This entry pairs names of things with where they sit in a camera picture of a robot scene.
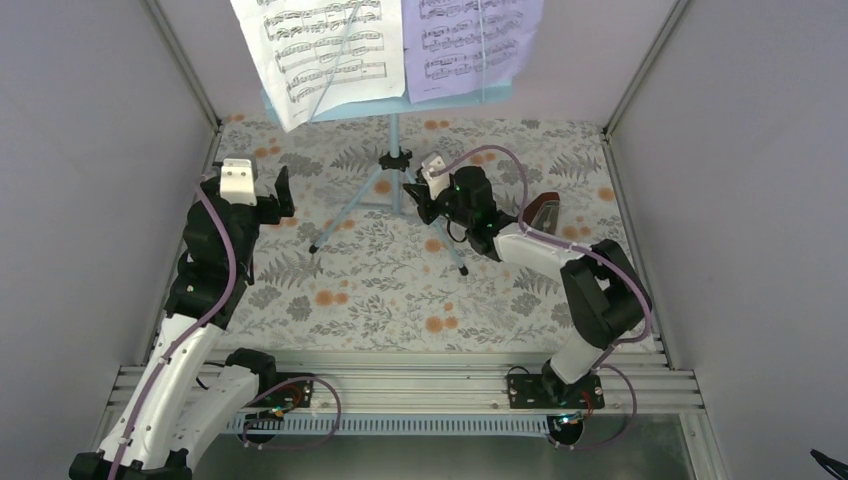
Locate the light blue music stand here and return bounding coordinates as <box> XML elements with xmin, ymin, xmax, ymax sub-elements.
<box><xmin>260</xmin><ymin>0</ymin><xmax>518</xmax><ymax>277</ymax></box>

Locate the brown wooden metronome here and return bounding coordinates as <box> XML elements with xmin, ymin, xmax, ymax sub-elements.
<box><xmin>520</xmin><ymin>191</ymin><xmax>561</xmax><ymax>235</ymax></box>

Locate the clear plastic metronome cover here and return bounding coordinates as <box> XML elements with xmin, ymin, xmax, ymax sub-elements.
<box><xmin>531</xmin><ymin>201</ymin><xmax>560</xmax><ymax>234</ymax></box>

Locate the white sheet music page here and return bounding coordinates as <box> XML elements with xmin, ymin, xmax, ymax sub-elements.
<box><xmin>231</xmin><ymin>0</ymin><xmax>406</xmax><ymax>131</ymax></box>

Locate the lilac sheet music page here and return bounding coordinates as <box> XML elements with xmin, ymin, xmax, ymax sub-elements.
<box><xmin>402</xmin><ymin>0</ymin><xmax>545</xmax><ymax>103</ymax></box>

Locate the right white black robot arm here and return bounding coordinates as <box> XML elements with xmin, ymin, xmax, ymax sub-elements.
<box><xmin>403</xmin><ymin>166</ymin><xmax>652</xmax><ymax>407</ymax></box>

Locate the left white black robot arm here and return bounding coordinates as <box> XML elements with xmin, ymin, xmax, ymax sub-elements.
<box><xmin>69</xmin><ymin>159</ymin><xmax>295</xmax><ymax>479</ymax></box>

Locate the floral patterned table mat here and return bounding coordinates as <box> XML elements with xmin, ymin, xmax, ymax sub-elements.
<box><xmin>218</xmin><ymin>114</ymin><xmax>625</xmax><ymax>352</ymax></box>

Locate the black object bottom right corner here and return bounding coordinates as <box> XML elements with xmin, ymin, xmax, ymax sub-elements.
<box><xmin>810</xmin><ymin>449</ymin><xmax>848</xmax><ymax>480</ymax></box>

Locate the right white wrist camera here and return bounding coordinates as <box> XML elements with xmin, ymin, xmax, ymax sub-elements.
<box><xmin>419</xmin><ymin>152</ymin><xmax>450</xmax><ymax>200</ymax></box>

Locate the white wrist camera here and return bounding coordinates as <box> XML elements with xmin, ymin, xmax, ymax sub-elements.
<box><xmin>219</xmin><ymin>157</ymin><xmax>257</xmax><ymax>206</ymax></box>
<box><xmin>419</xmin><ymin>152</ymin><xmax>450</xmax><ymax>200</ymax></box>

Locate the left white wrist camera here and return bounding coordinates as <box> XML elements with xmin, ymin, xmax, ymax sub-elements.
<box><xmin>219</xmin><ymin>157</ymin><xmax>257</xmax><ymax>206</ymax></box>

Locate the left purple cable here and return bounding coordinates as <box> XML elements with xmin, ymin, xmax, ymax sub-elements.
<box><xmin>105</xmin><ymin>185</ymin><xmax>238</xmax><ymax>480</ymax></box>

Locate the purple cable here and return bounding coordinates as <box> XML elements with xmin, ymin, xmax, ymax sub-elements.
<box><xmin>430</xmin><ymin>144</ymin><xmax>656</xmax><ymax>452</ymax></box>
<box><xmin>105</xmin><ymin>185</ymin><xmax>238</xmax><ymax>480</ymax></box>

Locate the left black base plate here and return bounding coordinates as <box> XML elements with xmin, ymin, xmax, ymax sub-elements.
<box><xmin>246</xmin><ymin>372</ymin><xmax>314</xmax><ymax>419</ymax></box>

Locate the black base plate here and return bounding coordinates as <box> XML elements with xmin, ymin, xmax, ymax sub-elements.
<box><xmin>246</xmin><ymin>372</ymin><xmax>314</xmax><ymax>419</ymax></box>
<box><xmin>506</xmin><ymin>373</ymin><xmax>605</xmax><ymax>410</ymax></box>

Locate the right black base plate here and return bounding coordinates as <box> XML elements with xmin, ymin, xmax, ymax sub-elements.
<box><xmin>506</xmin><ymin>373</ymin><xmax>605</xmax><ymax>410</ymax></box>

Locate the light blue cable duct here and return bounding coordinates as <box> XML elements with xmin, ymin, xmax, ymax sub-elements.
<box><xmin>224</xmin><ymin>412</ymin><xmax>582</xmax><ymax>438</ymax></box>

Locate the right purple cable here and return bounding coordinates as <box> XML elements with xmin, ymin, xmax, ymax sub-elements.
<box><xmin>430</xmin><ymin>144</ymin><xmax>656</xmax><ymax>452</ymax></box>

